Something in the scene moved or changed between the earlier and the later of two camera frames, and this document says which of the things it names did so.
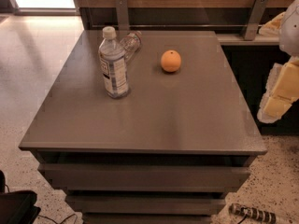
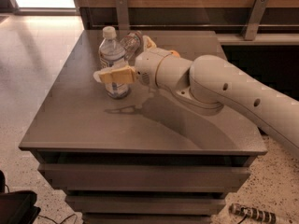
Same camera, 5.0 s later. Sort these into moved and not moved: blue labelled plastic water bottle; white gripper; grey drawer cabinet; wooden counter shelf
Moved: white gripper
Not moved: wooden counter shelf; grey drawer cabinet; blue labelled plastic water bottle
